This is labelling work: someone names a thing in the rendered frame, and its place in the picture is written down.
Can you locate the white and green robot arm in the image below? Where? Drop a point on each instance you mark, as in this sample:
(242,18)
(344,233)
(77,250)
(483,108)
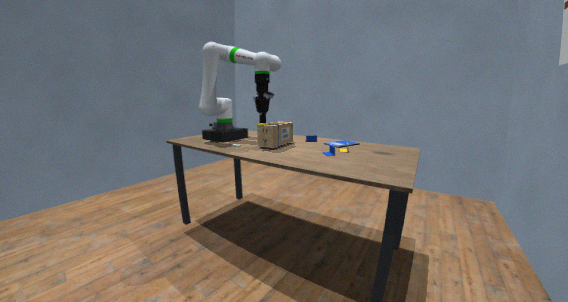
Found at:
(209,105)

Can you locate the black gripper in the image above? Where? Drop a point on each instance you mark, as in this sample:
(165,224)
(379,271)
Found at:
(263,105)

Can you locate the tan cardboard box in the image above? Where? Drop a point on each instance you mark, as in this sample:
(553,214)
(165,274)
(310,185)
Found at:
(268,134)

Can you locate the blue notebook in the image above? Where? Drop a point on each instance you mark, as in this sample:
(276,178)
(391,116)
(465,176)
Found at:
(342,143)

